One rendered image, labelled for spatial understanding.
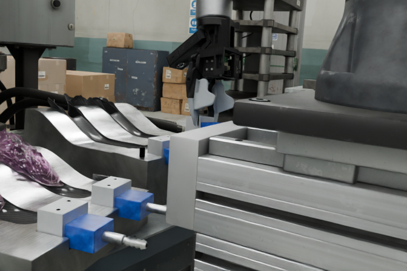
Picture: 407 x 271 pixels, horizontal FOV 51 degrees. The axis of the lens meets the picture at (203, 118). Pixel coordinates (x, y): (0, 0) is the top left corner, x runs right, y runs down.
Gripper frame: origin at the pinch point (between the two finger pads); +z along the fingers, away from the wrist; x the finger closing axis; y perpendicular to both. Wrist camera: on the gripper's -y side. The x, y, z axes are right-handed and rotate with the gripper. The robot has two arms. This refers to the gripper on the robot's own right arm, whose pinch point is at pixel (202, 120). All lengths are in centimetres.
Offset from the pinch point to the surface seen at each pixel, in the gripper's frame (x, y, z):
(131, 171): -17.3, -2.0, 9.9
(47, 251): -42.4, 11.6, 16.4
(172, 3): 516, -463, -248
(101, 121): -6.4, -23.5, 0.7
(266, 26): 325, -162, -118
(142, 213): -26.9, 10.3, 14.4
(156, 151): -13.4, 0.0, 6.3
